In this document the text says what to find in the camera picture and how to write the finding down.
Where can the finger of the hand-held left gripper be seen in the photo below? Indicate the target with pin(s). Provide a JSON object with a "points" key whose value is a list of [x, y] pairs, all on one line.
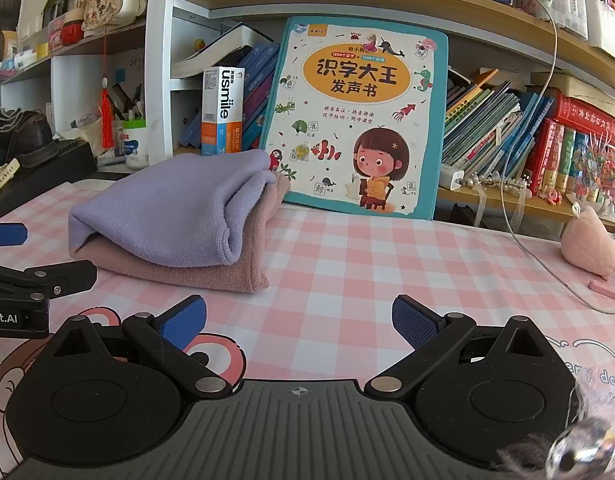
{"points": [[7, 235], [62, 277]]}

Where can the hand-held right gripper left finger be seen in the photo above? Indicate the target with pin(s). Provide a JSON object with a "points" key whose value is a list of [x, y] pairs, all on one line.
{"points": [[182, 320]]}

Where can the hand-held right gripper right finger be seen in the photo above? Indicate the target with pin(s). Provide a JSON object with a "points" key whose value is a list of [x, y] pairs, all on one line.
{"points": [[417, 322]]}

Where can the purple and brown sweater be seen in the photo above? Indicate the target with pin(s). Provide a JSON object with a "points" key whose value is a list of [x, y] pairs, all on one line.
{"points": [[177, 210]]}

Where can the brown leather shoe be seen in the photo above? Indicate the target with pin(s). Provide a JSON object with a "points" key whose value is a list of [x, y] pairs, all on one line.
{"points": [[32, 140]]}

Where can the pink checked tablecloth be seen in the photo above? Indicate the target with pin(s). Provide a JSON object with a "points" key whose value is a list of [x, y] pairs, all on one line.
{"points": [[337, 260]]}

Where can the white charger plug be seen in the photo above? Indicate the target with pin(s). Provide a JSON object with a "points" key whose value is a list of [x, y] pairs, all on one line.
{"points": [[452, 180]]}

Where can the white jar with green lid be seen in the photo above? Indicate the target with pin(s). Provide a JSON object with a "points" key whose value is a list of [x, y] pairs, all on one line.
{"points": [[135, 145]]}

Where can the red tassel ornament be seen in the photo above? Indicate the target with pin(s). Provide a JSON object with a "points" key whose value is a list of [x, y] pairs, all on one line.
{"points": [[107, 120]]}

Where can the pearl bead hairpiece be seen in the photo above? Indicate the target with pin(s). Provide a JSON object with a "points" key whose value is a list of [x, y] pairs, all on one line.
{"points": [[497, 185]]}

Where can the pink plush toy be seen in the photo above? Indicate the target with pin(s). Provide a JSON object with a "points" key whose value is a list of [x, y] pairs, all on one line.
{"points": [[587, 245]]}

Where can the pink stick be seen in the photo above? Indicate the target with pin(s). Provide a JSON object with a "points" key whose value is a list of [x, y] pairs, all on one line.
{"points": [[607, 288]]}

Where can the grey fur pompom charm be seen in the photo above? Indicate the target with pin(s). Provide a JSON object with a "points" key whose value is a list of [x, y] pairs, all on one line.
{"points": [[577, 445]]}

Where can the row of thin picture books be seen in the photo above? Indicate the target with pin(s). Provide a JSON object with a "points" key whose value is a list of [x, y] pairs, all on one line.
{"points": [[487, 125]]}

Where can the white and orange box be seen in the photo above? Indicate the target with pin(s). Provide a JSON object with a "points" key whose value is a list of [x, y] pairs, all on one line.
{"points": [[222, 110]]}

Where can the row of thick hardback books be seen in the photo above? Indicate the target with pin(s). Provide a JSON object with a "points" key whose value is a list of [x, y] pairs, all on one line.
{"points": [[557, 160]]}

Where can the children's picture book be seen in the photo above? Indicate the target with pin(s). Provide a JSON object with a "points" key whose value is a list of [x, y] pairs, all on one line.
{"points": [[347, 110]]}

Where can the white wooden bookshelf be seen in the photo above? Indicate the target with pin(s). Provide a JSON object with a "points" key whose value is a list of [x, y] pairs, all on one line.
{"points": [[160, 60]]}

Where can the colourful bead ornaments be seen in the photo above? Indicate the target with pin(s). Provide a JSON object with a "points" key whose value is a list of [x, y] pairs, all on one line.
{"points": [[600, 170]]}

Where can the row of blue books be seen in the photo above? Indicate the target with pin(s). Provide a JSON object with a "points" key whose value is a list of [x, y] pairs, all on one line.
{"points": [[257, 85]]}

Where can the open white-paged book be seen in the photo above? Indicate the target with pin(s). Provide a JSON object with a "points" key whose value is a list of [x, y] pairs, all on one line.
{"points": [[212, 55]]}

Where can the thick red book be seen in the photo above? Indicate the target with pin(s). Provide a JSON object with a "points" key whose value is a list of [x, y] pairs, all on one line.
{"points": [[587, 115]]}

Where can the flat beige box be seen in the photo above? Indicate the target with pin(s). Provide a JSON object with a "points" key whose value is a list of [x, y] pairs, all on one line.
{"points": [[577, 87]]}

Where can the white plastic organiser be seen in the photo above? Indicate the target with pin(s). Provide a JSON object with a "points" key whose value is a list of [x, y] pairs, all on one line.
{"points": [[572, 0]]}

